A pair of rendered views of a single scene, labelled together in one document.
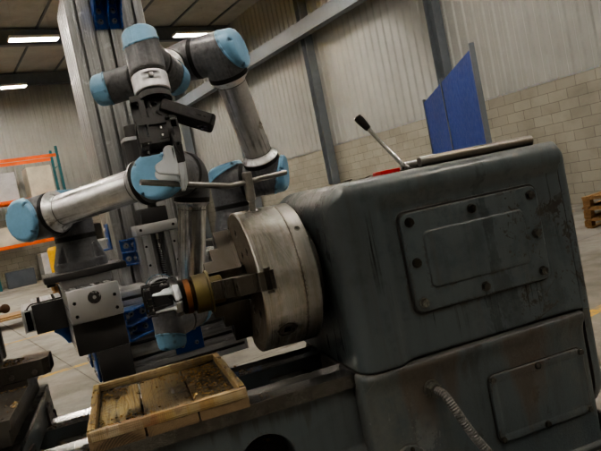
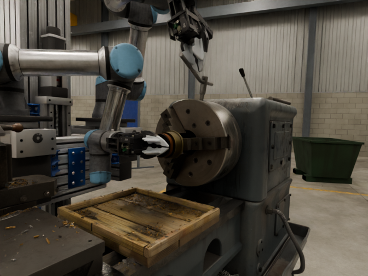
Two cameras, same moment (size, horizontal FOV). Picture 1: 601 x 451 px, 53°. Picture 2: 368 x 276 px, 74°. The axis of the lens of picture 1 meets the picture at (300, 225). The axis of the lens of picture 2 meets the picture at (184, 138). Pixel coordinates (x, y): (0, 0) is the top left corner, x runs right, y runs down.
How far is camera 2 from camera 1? 0.95 m
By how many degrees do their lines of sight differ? 37
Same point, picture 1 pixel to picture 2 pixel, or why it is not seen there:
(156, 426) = (183, 237)
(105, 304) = (45, 145)
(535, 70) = not seen: hidden behind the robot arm
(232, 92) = (141, 34)
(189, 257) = (113, 123)
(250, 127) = not seen: hidden behind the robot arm
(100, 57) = not seen: outside the picture
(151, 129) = (191, 21)
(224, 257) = (177, 125)
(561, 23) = (154, 74)
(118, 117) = (41, 19)
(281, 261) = (232, 132)
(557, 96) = (147, 101)
